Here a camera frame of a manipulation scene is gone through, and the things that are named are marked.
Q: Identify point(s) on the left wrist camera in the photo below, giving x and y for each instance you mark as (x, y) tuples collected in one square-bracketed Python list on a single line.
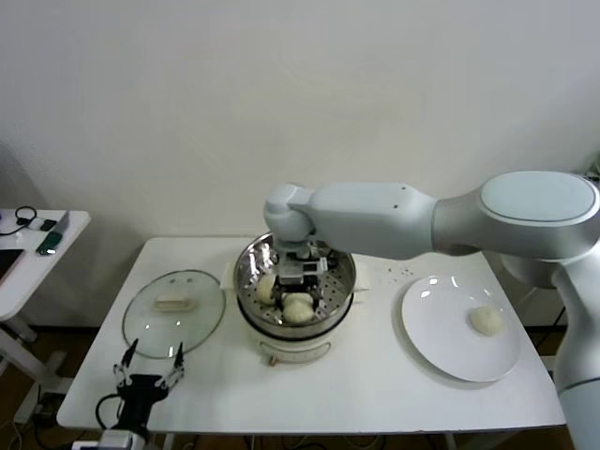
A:
[(119, 441)]

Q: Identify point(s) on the dark phone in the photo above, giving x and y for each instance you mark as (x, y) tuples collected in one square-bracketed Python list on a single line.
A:
[(9, 262)]

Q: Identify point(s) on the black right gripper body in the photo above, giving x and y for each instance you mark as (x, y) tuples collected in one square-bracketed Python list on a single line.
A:
[(302, 288)]

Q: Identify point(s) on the white side table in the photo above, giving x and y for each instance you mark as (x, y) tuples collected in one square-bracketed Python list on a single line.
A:
[(28, 290)]

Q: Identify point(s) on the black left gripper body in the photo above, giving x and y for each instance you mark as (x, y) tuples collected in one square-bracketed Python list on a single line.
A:
[(138, 389)]

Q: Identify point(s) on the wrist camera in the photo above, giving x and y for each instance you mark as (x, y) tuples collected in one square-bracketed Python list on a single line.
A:
[(302, 269), (119, 441)]

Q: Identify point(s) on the small black device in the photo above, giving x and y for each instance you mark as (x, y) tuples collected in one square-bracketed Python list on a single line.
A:
[(48, 226)]

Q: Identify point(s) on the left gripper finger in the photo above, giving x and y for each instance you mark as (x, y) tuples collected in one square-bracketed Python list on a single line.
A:
[(125, 363), (177, 368)]

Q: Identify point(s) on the white steamed baozi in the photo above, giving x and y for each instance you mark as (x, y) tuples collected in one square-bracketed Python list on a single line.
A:
[(486, 321), (266, 288), (297, 309)]

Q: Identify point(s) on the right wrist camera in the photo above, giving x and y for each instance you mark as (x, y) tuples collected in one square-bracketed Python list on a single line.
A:
[(302, 269)]

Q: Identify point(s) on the steel steamer pot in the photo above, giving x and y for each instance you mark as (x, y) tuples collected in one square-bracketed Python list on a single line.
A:
[(290, 349)]

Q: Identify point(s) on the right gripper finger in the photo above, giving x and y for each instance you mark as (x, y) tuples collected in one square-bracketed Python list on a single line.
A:
[(278, 299), (320, 302)]

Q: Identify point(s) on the white round plate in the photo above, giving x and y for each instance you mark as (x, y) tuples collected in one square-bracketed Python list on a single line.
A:
[(440, 328)]

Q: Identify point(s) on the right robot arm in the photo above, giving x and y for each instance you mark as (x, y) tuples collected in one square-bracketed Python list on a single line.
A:
[(375, 220)]

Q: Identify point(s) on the steel perforated steamer basket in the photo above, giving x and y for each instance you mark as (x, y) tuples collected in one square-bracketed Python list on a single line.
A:
[(337, 300)]

